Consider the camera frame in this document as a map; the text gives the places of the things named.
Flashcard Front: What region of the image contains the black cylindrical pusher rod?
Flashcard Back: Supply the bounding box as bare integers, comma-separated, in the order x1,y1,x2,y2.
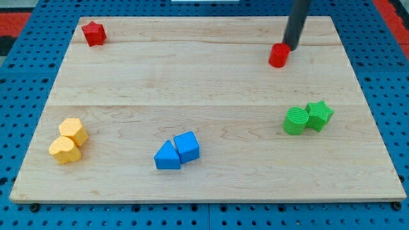
282,0,312,51

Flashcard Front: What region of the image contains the red cylinder block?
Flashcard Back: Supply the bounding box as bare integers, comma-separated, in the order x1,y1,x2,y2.
268,43,291,68

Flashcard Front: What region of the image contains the wooden board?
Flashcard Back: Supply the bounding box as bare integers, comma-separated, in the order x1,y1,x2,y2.
10,17,406,204

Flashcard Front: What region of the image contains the green star block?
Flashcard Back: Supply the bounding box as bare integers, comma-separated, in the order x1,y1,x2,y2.
305,100,334,132

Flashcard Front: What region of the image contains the green cylinder block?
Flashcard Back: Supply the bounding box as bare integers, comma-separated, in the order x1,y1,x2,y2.
282,107,309,135

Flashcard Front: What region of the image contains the blue cube block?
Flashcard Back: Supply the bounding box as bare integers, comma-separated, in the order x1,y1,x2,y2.
173,132,200,164

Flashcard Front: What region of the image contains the blue triangle block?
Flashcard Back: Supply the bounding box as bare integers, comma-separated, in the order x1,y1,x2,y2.
153,141,181,169

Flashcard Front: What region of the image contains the red star block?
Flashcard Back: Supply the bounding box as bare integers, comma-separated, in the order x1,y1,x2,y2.
81,21,107,47

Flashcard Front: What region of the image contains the yellow hexagon block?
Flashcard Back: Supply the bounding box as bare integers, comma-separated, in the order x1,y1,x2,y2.
59,118,89,146

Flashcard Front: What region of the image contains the yellow heart block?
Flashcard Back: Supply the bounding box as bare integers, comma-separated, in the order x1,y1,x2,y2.
49,136,82,165

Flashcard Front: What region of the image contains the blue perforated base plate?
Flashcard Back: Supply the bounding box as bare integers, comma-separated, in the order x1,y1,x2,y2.
1,1,408,229

